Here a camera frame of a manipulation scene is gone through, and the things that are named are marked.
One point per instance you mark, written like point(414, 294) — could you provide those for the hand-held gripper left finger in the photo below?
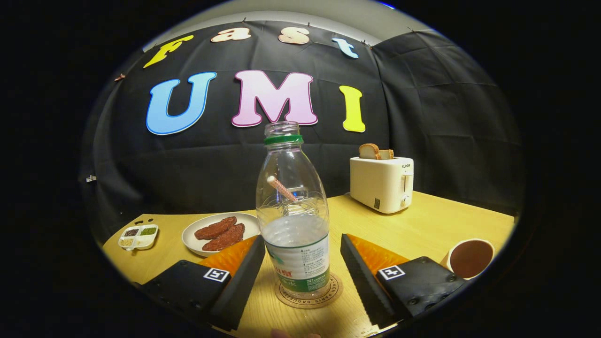
point(239, 286)

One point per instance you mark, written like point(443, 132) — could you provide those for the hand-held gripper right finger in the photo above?
point(361, 281)

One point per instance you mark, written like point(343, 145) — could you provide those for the round wooden coaster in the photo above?
point(334, 291)

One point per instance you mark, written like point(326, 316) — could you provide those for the clear plastic bottle green label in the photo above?
point(296, 249)

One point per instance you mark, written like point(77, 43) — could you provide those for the brown meat piece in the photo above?
point(215, 229)
point(225, 238)

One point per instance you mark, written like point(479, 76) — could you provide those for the white round plate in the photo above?
point(190, 239)

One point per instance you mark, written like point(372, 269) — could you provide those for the wooden table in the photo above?
point(422, 225)

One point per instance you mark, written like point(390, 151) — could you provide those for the cream toaster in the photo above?
point(378, 185)

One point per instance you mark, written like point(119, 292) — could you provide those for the white divided condiment tray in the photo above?
point(141, 241)

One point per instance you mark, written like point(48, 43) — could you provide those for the toasted bread slice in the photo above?
point(368, 151)
point(387, 154)

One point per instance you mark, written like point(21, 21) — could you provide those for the black backdrop cloth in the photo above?
point(211, 159)

